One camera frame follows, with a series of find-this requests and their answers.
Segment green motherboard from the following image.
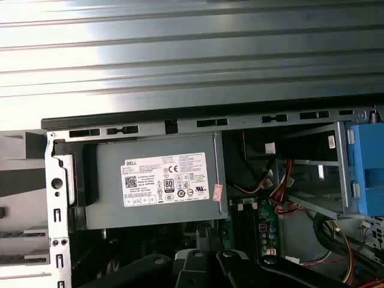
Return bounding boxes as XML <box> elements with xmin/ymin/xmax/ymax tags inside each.
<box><xmin>227</xmin><ymin>196</ymin><xmax>281</xmax><ymax>266</ymax></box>

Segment black PC case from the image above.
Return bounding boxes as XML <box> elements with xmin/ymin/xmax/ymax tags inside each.
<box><xmin>41</xmin><ymin>104</ymin><xmax>384</xmax><ymax>288</ymax></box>

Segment blue disk carrier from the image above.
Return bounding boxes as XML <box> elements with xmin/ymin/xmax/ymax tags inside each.
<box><xmin>346</xmin><ymin>124</ymin><xmax>384</xmax><ymax>217</ymax></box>

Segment coloured power wire bundle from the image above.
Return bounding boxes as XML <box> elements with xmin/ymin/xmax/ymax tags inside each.
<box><xmin>329</xmin><ymin>220</ymin><xmax>384</xmax><ymax>286</ymax></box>

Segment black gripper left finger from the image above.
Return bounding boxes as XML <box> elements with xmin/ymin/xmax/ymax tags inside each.
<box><xmin>78</xmin><ymin>223</ymin><xmax>229</xmax><ymax>288</ymax></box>

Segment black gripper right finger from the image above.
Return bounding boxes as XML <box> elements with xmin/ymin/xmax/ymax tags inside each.
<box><xmin>211</xmin><ymin>224</ymin><xmax>358</xmax><ymax>288</ymax></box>

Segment red orange power wires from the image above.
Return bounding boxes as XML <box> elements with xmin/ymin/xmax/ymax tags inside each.
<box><xmin>269</xmin><ymin>158</ymin><xmax>305</xmax><ymax>217</ymax></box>

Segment thick black cables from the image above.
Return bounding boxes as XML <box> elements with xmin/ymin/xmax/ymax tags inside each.
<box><xmin>311</xmin><ymin>211</ymin><xmax>384</xmax><ymax>268</ymax></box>

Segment black RAM slot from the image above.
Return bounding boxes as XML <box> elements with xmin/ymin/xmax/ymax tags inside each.
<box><xmin>244</xmin><ymin>203</ymin><xmax>251</xmax><ymax>251</ymax></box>
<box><xmin>238</xmin><ymin>203</ymin><xmax>245</xmax><ymax>251</ymax></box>
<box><xmin>232</xmin><ymin>203</ymin><xmax>239</xmax><ymax>251</ymax></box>
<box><xmin>250</xmin><ymin>203</ymin><xmax>258</xmax><ymax>251</ymax></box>

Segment grey power supply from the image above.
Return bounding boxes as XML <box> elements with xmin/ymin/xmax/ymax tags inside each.
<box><xmin>71</xmin><ymin>130</ymin><xmax>229</xmax><ymax>231</ymax></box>

